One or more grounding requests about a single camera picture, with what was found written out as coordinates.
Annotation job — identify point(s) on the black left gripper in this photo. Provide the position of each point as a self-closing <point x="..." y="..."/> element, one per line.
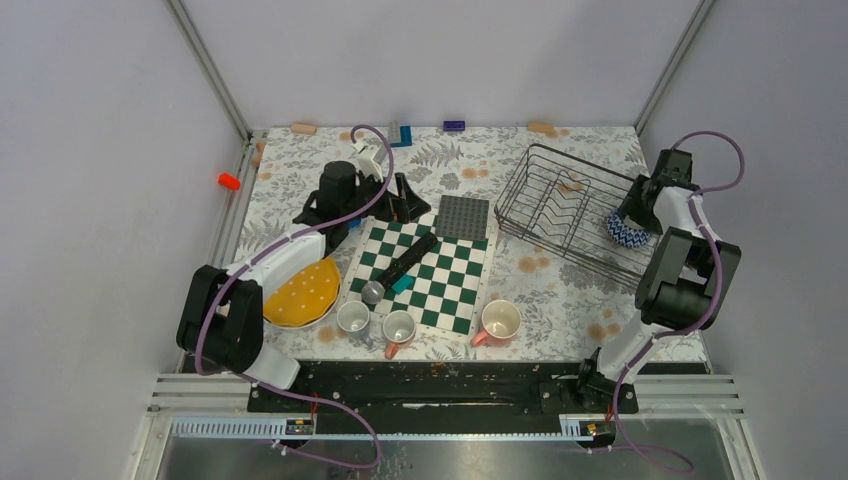
<point x="401" y="208"/>

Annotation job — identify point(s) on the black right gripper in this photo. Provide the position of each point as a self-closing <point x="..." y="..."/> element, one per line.
<point x="630" y="205"/>

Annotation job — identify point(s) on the blue white patterned bowl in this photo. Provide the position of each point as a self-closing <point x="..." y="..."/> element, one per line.
<point x="623" y="234"/>

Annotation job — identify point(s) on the blue grey cup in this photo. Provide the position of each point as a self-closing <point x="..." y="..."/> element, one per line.
<point x="353" y="318"/>

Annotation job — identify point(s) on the yellow orange plate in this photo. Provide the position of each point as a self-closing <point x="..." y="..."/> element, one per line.
<point x="306" y="298"/>

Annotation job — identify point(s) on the large pink mug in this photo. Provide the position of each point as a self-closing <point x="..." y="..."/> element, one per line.
<point x="500" y="322"/>

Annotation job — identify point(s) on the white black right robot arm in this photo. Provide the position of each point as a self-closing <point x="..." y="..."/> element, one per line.
<point x="682" y="287"/>

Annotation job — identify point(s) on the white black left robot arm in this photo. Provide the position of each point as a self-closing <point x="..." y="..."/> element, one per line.
<point x="222" y="322"/>

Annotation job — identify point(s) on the floral table mat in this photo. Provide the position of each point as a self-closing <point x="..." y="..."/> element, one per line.
<point x="567" y="312"/>

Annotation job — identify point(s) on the grey lego baseplate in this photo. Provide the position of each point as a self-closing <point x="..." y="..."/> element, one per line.
<point x="462" y="218"/>

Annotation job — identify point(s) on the teal block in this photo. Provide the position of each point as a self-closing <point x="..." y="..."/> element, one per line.
<point x="404" y="283"/>

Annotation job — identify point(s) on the grey blue lego bricks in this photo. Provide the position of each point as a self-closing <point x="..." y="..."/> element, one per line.
<point x="399" y="136"/>

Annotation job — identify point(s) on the black glitter microphone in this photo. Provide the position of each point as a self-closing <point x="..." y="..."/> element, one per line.
<point x="374" y="290"/>

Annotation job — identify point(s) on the green white chessboard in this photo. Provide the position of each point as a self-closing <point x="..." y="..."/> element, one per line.
<point x="449" y="283"/>

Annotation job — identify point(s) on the purple lego brick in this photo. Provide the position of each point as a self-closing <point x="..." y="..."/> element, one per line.
<point x="454" y="126"/>

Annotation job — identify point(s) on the right wooden block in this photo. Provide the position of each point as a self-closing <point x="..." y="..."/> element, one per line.
<point x="546" y="129"/>

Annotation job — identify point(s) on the wooden block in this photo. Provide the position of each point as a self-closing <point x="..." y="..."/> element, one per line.
<point x="303" y="129"/>
<point x="546" y="129"/>

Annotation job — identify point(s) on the left wooden block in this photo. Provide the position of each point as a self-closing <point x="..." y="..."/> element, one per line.
<point x="303" y="129"/>

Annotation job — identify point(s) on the orange red cylinder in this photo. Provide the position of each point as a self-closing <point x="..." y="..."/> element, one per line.
<point x="229" y="182"/>

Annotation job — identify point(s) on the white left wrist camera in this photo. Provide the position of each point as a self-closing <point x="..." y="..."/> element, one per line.
<point x="370" y="158"/>

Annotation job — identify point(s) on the black wire dish rack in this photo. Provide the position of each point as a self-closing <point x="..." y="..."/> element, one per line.
<point x="560" y="203"/>

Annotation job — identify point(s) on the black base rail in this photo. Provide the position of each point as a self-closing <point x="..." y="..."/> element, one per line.
<point x="451" y="397"/>

